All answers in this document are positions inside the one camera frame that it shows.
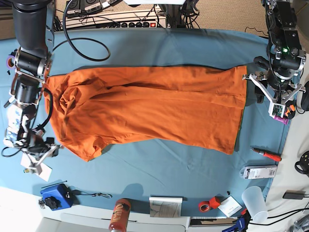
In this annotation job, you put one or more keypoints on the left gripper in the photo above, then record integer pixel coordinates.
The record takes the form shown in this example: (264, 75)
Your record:
(260, 90)

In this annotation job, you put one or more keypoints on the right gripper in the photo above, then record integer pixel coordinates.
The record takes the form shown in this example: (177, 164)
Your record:
(51, 151)

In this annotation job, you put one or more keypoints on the orange t-shirt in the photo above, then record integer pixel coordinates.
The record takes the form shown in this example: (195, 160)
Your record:
(192, 105)

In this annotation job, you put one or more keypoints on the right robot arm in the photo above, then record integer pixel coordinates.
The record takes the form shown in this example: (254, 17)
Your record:
(32, 61)

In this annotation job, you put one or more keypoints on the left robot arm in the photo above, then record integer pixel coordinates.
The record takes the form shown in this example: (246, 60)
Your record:
(285, 56)

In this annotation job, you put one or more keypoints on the white paper sheet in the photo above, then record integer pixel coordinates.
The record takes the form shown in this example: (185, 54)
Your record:
(43, 171)

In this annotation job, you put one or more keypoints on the orange utility knife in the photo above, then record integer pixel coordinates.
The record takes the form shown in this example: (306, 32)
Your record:
(290, 111)

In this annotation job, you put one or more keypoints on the purple glue tube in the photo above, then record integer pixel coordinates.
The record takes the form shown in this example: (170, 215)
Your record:
(283, 120)

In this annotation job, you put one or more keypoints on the black computer mouse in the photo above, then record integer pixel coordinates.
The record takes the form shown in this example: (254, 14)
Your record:
(305, 98)

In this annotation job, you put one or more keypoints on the blue box with knob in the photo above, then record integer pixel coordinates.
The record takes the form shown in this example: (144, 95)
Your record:
(57, 197)

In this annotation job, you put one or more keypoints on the red screwdriver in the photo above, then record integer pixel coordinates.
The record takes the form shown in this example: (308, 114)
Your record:
(273, 156)

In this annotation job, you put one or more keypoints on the packaged bit set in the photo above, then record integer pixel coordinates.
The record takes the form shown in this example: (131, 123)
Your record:
(258, 172)

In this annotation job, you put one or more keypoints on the black yellow round device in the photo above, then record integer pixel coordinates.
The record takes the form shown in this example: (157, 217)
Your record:
(302, 166)

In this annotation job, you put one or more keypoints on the purple tape roll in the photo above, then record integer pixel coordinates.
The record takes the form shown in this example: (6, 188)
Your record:
(10, 62)

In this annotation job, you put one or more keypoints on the translucent plastic cup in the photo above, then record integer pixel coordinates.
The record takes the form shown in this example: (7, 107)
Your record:
(255, 203)

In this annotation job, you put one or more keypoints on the orange drink bottle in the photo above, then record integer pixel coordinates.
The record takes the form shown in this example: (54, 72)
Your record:
(120, 216)

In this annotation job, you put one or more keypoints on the black power adapter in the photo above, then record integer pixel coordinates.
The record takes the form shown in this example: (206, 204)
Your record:
(293, 195)

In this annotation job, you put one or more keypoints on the white card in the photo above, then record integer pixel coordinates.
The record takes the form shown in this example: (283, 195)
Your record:
(229, 207)

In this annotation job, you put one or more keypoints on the small red cube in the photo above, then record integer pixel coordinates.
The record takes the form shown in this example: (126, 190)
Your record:
(214, 202)

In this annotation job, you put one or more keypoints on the red tape roll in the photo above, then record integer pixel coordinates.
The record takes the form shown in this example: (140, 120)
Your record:
(204, 206)

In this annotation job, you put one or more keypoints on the grey notebook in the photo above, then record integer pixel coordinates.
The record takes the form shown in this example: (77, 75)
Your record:
(165, 207)

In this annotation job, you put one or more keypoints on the blue clamp at bottom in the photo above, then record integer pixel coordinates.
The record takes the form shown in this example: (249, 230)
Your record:
(241, 224)

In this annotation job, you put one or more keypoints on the black power strip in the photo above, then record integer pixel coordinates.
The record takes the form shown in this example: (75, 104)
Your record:
(140, 24)

